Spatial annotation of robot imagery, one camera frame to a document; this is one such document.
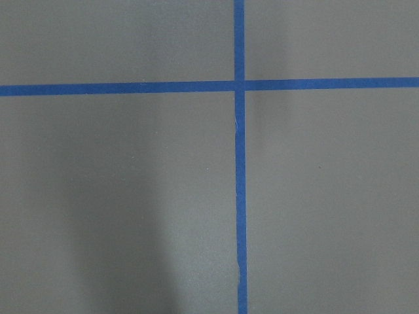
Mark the blue tape grid lines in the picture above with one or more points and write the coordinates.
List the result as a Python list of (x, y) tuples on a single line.
[(239, 86)]

